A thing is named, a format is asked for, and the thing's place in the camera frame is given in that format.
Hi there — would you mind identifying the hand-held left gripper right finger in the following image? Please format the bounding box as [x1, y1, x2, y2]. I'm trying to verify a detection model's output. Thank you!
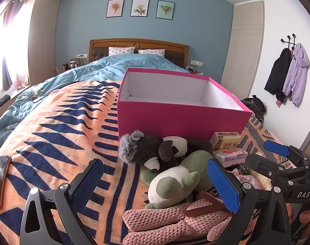
[207, 158, 292, 245]

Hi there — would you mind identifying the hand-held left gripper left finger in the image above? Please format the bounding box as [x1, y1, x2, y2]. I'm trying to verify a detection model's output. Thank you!
[20, 158, 104, 245]

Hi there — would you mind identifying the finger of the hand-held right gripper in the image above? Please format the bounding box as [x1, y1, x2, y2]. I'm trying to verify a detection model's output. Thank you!
[263, 140, 310, 168]
[245, 153, 308, 190]

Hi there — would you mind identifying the cream plush bear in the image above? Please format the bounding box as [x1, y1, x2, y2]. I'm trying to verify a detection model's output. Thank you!
[254, 172, 275, 190]

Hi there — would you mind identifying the pink floral drawstring pouch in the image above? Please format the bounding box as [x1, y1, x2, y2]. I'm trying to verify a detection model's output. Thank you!
[230, 168, 260, 189]

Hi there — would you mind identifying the pink tissue pack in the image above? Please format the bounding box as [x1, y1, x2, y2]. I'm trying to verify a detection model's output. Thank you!
[212, 148, 248, 169]

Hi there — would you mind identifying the yellow tissue pack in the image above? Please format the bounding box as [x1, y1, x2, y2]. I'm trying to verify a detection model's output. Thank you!
[209, 132, 241, 150]

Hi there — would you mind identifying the green and white plush frog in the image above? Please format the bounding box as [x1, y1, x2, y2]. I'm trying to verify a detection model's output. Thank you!
[141, 150, 214, 210]

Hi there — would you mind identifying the dark brown plush animal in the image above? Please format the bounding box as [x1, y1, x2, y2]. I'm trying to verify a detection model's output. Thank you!
[118, 130, 213, 172]

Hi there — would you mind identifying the pink knitted plush bear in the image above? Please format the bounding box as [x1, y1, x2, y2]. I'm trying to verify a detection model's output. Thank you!
[122, 193, 255, 245]

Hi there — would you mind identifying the pink cardboard box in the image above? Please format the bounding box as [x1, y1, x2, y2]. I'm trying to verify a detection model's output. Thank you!
[117, 68, 253, 143]

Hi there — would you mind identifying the person's right hand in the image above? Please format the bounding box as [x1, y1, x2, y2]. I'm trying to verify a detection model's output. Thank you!
[298, 209, 310, 234]

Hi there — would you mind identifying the pile of dark clothes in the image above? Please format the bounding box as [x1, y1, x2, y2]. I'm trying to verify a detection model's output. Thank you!
[240, 95, 266, 123]

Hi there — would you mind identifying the orange patterned blanket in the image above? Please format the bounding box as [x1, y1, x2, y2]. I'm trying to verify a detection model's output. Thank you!
[0, 79, 293, 245]

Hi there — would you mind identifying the black jacket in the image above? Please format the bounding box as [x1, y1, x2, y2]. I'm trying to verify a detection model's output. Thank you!
[264, 48, 292, 102]

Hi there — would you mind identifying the lilac jacket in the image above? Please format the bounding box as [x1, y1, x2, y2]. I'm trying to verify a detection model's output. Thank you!
[282, 43, 310, 107]

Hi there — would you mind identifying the beige tall wardrobe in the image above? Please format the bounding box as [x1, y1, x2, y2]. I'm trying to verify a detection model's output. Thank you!
[223, 0, 265, 100]

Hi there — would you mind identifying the group of cosmetic bottles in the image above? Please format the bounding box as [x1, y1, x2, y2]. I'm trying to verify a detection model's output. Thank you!
[55, 58, 83, 74]

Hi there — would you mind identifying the blue floral duvet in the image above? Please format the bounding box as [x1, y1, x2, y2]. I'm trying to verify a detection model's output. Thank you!
[0, 55, 204, 143]

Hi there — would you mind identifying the dark cloth bundle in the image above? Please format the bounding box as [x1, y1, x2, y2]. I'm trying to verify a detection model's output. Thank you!
[0, 95, 11, 109]

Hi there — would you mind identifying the white dotted pillow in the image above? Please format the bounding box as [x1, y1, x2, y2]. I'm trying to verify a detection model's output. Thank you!
[108, 46, 135, 56]
[138, 49, 166, 57]

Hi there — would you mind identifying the wooden bed headboard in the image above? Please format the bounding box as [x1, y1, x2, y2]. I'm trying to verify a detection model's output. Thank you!
[89, 39, 190, 68]

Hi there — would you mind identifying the beige wardrobe beside window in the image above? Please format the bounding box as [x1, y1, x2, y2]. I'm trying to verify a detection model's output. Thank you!
[29, 0, 62, 86]

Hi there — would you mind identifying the framed pink flower picture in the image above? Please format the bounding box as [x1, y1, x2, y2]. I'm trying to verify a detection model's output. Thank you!
[106, 0, 124, 18]

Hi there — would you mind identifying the framed green plant picture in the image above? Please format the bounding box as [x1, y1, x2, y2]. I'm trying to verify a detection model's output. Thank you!
[156, 0, 175, 20]

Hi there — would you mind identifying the framed white flower picture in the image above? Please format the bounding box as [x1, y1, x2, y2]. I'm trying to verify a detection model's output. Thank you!
[131, 0, 148, 17]

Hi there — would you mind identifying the black wall coat rack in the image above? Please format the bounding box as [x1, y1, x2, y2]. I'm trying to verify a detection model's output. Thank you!
[281, 34, 297, 50]

